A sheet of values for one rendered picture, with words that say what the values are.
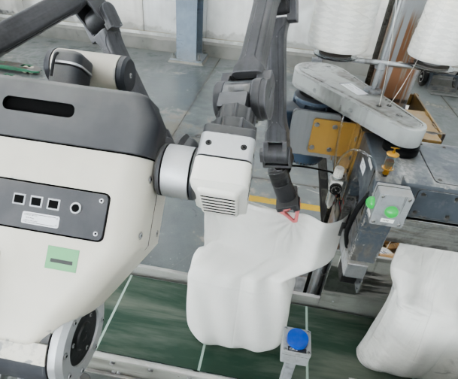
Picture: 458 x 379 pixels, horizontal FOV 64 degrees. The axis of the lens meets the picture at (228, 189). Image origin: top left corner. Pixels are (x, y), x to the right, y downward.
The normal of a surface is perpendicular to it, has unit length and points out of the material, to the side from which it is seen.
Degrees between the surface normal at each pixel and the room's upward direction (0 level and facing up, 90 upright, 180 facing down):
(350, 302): 90
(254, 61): 30
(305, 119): 90
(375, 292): 90
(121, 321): 0
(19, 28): 58
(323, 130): 90
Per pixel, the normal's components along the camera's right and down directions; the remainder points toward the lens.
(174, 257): 0.07, -0.80
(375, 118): -0.87, 0.24
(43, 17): 0.75, -0.12
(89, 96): -0.07, -0.07
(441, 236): -0.16, 0.58
